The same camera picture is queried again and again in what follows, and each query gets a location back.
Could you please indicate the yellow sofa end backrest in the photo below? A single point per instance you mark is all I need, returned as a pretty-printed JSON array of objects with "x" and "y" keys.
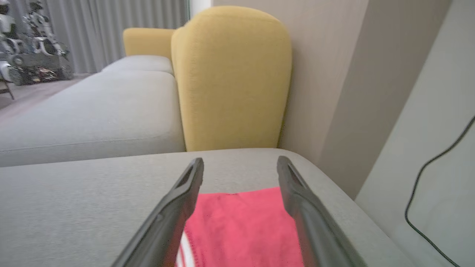
[{"x": 148, "y": 42}]

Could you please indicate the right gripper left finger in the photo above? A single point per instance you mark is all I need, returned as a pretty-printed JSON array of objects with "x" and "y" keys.
[{"x": 163, "y": 230}]

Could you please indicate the large grey sofa seat cushion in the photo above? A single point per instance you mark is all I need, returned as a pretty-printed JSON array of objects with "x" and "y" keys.
[{"x": 74, "y": 207}]

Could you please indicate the white and black humanoid robot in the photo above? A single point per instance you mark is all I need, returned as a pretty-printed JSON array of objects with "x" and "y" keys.
[{"x": 41, "y": 40}]

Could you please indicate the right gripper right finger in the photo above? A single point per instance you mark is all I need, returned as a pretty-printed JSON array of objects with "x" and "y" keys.
[{"x": 319, "y": 237}]

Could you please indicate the coffee table with dark legs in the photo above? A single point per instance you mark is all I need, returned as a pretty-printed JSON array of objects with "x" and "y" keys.
[{"x": 7, "y": 89}]

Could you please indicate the red garment with white stripes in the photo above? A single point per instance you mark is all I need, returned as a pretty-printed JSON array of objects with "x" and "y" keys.
[{"x": 241, "y": 230}]

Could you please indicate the grey curtain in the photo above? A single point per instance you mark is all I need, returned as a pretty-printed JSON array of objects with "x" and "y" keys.
[{"x": 111, "y": 29}]

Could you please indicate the large yellow sofa backrest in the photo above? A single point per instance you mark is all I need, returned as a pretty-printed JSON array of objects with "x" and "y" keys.
[{"x": 230, "y": 81}]

